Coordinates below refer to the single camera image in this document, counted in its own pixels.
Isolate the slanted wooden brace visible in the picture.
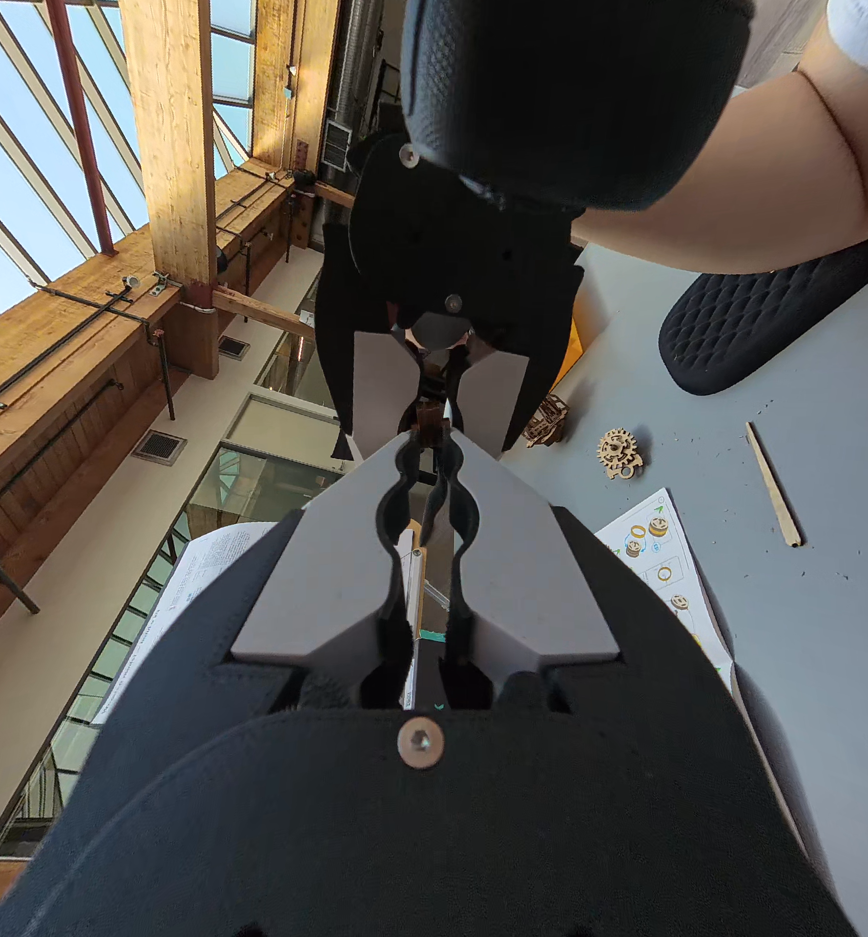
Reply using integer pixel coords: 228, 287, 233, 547
210, 287, 317, 340

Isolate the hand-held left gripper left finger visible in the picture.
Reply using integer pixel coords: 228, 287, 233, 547
230, 430, 416, 710

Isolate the wooden column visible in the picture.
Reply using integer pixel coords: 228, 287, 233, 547
119, 0, 220, 379

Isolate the person's right forearm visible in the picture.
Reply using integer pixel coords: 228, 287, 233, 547
572, 73, 868, 277

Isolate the black model kit box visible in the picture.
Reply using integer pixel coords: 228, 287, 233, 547
403, 628, 451, 711

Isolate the illustrated instruction booklet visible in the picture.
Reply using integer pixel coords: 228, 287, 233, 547
594, 488, 735, 693

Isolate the metal air duct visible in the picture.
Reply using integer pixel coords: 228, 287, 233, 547
330, 0, 385, 134

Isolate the wooden beam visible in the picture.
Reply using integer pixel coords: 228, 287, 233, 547
0, 157, 318, 660

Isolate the laminated instruction poster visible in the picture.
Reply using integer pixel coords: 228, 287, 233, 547
90, 521, 281, 726

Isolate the yellow storage bin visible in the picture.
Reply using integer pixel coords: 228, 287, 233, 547
553, 313, 589, 387

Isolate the white duct vent grille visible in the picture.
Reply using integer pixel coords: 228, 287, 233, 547
320, 121, 353, 174

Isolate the light wooden model assembly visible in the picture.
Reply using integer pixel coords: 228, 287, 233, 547
522, 394, 571, 449

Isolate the black mesh wrist rest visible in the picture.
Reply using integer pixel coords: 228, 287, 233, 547
657, 223, 868, 396

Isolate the red steel pipe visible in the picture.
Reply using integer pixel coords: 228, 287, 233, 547
44, 0, 118, 255

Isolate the thin wooden stick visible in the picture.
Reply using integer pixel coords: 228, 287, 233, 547
745, 421, 804, 549

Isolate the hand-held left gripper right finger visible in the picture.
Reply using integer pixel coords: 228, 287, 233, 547
443, 430, 621, 710

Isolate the light wooden gear part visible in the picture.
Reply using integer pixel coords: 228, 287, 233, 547
597, 427, 644, 481

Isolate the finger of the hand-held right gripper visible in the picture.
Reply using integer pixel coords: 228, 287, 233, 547
447, 346, 520, 461
351, 331, 426, 464

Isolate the dark wooden disc assembly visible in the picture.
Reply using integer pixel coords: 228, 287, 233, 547
413, 401, 447, 451

